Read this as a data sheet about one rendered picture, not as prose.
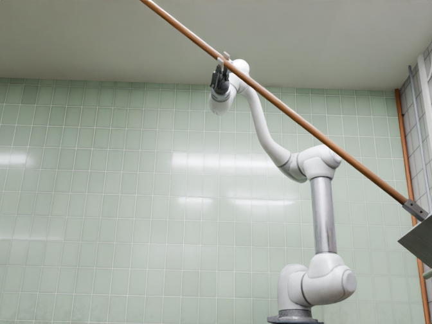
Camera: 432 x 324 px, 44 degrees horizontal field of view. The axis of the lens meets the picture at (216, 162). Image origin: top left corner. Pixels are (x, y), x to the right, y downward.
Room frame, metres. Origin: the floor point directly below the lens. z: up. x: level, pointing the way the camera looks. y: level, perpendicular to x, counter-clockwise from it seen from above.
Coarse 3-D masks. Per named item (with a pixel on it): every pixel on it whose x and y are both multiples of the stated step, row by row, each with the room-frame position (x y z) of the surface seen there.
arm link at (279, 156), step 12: (240, 60) 2.15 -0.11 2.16; (240, 84) 2.17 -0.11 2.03; (252, 96) 2.26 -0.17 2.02; (252, 108) 2.30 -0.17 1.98; (264, 120) 2.33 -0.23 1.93; (264, 132) 2.35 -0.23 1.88; (264, 144) 2.39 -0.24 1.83; (276, 144) 2.41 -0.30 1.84; (276, 156) 2.44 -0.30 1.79; (288, 156) 2.45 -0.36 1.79
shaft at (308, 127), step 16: (144, 0) 1.85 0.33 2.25; (160, 16) 1.86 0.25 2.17; (208, 48) 1.85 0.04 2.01; (224, 64) 1.86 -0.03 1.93; (272, 96) 1.86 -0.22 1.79; (288, 112) 1.87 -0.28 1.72; (304, 128) 1.88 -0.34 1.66; (336, 144) 1.87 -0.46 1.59; (352, 160) 1.87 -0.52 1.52; (368, 176) 1.88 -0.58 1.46
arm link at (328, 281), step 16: (304, 160) 2.41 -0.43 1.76; (320, 160) 2.35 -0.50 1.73; (336, 160) 2.34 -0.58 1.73; (320, 176) 2.38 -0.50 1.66; (320, 192) 2.39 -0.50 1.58; (320, 208) 2.39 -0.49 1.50; (320, 224) 2.39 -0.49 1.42; (320, 240) 2.40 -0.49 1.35; (320, 256) 2.38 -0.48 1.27; (336, 256) 2.37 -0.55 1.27; (320, 272) 2.37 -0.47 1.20; (336, 272) 2.33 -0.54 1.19; (352, 272) 2.37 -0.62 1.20; (304, 288) 2.44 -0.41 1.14; (320, 288) 2.38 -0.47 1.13; (336, 288) 2.34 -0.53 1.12; (352, 288) 2.36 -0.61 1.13; (320, 304) 2.46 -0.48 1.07
